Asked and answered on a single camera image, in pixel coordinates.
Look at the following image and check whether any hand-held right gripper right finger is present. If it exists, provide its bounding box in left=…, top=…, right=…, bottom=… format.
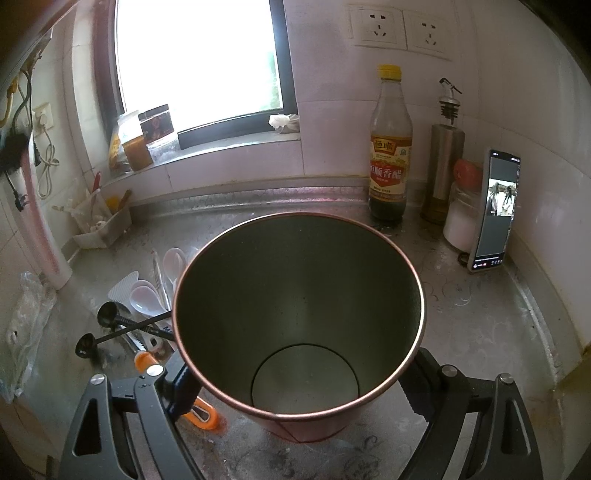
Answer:
left=399, top=346, right=546, bottom=480

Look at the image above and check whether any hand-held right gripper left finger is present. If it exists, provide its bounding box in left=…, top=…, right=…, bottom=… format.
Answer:
left=58, top=357, right=204, bottom=480

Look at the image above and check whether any orange-handled knife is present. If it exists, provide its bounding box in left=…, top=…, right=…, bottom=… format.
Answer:
left=115, top=323, right=221, bottom=431

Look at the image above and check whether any white dotted rice paddle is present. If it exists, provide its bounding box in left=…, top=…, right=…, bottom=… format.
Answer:
left=107, top=271, right=153, bottom=305

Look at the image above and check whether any red metal utensil holder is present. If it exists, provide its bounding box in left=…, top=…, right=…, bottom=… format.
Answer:
left=172, top=213, right=426, bottom=444

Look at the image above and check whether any smartphone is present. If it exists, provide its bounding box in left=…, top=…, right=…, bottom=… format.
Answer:
left=467, top=148, right=522, bottom=274

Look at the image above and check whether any clear plastic bag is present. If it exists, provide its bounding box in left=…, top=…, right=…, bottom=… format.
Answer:
left=0, top=271, right=58, bottom=404

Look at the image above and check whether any white plastic container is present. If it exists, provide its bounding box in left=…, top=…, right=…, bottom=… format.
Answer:
left=71, top=203, right=134, bottom=250

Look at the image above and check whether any salt jar red lid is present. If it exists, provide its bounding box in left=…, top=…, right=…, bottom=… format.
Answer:
left=442, top=158, right=485, bottom=250

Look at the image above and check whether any white pipe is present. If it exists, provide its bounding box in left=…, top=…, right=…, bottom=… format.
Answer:
left=18, top=138, right=74, bottom=289

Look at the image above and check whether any steel oil dispenser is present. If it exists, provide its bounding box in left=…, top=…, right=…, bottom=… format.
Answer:
left=420, top=78, right=465, bottom=225

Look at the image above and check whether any vinegar bottle yellow cap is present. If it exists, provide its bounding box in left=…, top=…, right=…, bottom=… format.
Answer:
left=368, top=65, right=414, bottom=227

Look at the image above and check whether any amber jar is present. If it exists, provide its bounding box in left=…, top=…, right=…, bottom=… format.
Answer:
left=121, top=134, right=154, bottom=171

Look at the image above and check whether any yellowish plastic packet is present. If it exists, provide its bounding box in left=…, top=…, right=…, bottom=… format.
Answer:
left=108, top=111, right=141, bottom=174

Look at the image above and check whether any dark jar black lid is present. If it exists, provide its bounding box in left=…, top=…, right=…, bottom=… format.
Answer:
left=139, top=104, right=178, bottom=155

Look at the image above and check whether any crumpled white tissue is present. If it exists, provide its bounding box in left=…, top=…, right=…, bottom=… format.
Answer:
left=269, top=113, right=301, bottom=136

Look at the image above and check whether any black power adapter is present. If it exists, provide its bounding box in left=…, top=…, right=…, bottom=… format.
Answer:
left=0, top=131, right=28, bottom=174

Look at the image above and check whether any window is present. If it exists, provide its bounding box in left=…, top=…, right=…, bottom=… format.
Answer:
left=113, top=0, right=301, bottom=151

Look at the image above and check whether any white cable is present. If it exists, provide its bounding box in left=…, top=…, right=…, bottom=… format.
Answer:
left=34, top=134, right=61, bottom=200

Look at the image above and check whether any small wall socket with plug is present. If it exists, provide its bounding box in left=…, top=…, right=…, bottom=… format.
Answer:
left=32, top=104, right=55, bottom=132

